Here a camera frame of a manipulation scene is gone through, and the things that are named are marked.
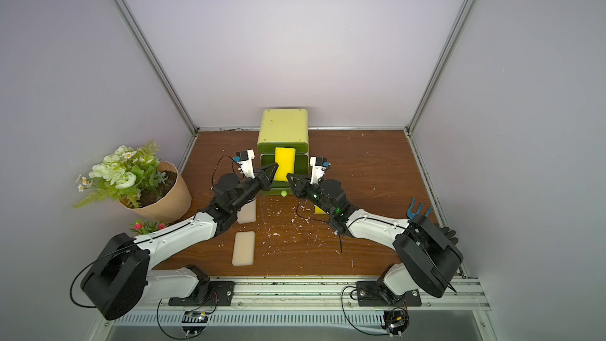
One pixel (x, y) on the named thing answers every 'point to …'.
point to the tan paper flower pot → (166, 198)
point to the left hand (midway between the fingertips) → (281, 166)
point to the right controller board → (396, 321)
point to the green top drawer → (270, 147)
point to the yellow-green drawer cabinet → (289, 129)
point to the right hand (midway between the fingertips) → (288, 172)
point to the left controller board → (194, 316)
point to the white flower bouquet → (126, 174)
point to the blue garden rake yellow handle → (411, 215)
